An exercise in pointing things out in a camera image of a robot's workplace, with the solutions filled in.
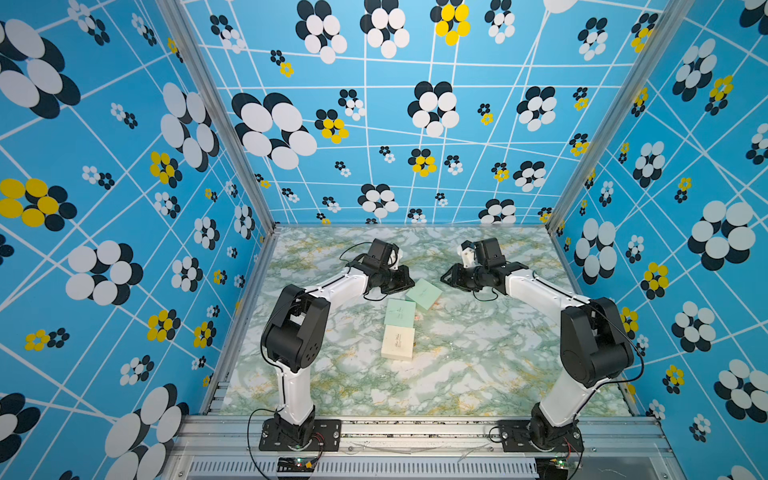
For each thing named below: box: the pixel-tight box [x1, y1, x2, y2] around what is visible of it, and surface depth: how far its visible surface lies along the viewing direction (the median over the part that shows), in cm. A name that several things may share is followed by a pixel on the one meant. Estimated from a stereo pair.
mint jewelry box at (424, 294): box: [406, 278, 443, 310], surface depth 98 cm
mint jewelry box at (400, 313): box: [384, 298, 416, 328], surface depth 95 cm
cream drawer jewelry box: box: [381, 324, 416, 361], surface depth 88 cm
